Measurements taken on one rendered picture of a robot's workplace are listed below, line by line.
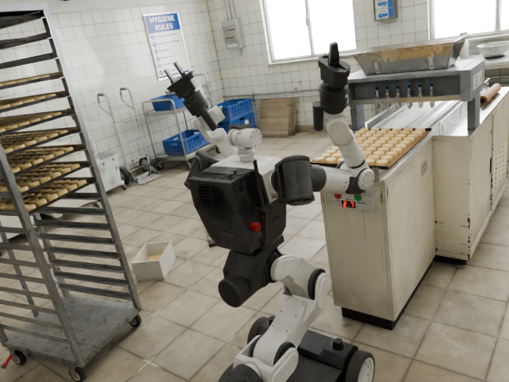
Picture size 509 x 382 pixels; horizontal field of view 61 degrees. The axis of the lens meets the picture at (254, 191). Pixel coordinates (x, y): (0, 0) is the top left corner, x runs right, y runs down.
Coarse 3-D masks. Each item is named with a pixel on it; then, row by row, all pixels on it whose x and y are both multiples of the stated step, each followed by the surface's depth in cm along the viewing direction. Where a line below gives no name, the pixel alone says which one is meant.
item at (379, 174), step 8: (456, 104) 274; (440, 112) 257; (448, 112) 262; (432, 120) 244; (440, 120) 249; (432, 128) 239; (408, 152) 211; (400, 160) 203; (376, 168) 184; (392, 168) 196; (376, 176) 186; (384, 176) 189
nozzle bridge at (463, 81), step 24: (360, 72) 274; (408, 72) 239; (432, 72) 225; (456, 72) 217; (480, 72) 231; (360, 96) 262; (384, 96) 253; (432, 96) 232; (456, 96) 225; (360, 120) 275
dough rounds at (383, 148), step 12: (360, 132) 238; (372, 132) 233; (384, 132) 229; (396, 132) 225; (408, 132) 222; (420, 132) 217; (360, 144) 216; (372, 144) 212; (384, 144) 213; (396, 144) 209; (408, 144) 205; (324, 156) 208; (336, 156) 204; (372, 156) 195; (384, 156) 192; (396, 156) 194
